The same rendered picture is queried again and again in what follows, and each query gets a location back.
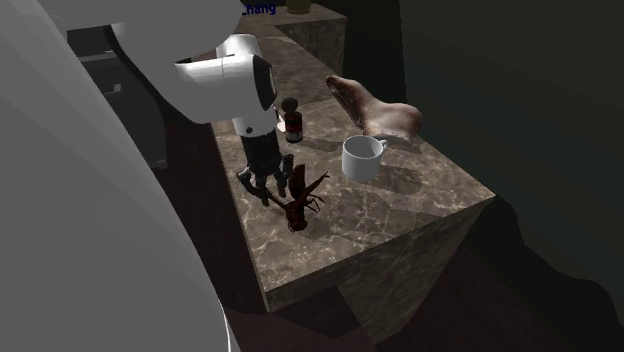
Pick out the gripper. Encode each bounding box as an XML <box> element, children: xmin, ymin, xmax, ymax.
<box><xmin>236</xmin><ymin>129</ymin><xmax>296</xmax><ymax>207</ymax></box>

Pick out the dark red crayfish figure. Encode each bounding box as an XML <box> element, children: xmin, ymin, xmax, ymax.
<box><xmin>279</xmin><ymin>163</ymin><xmax>331</xmax><ymax>233</ymax></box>

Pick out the dark bottle with red label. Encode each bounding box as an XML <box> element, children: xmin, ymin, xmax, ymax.
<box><xmin>281</xmin><ymin>96</ymin><xmax>305</xmax><ymax>145</ymax></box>

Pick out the white mug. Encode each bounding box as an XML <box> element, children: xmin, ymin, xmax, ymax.
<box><xmin>340</xmin><ymin>134</ymin><xmax>390</xmax><ymax>184</ymax></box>

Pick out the flesh-coloured foot model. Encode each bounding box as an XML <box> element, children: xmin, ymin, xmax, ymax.
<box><xmin>324</xmin><ymin>73</ymin><xmax>424</xmax><ymax>146</ymax></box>

